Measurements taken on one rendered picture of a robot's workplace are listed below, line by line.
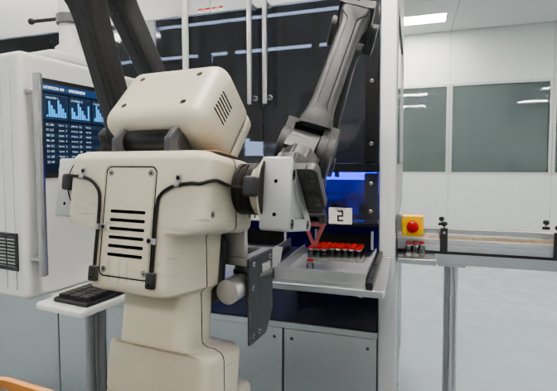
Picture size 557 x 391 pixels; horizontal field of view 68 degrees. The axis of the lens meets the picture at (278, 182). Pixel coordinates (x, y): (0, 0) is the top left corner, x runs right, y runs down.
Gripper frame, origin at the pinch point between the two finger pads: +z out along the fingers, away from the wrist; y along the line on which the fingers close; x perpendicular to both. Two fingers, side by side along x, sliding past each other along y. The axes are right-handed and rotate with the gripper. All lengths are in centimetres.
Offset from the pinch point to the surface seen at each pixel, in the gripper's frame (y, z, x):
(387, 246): 24.2, 6.5, -26.4
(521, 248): 24, 6, -72
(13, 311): 67, 51, 144
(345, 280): -9.3, 8.4, -8.3
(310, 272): -6.6, 7.2, 1.2
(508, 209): 436, 51, -267
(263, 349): 35, 50, 19
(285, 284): -8.3, 10.1, 8.2
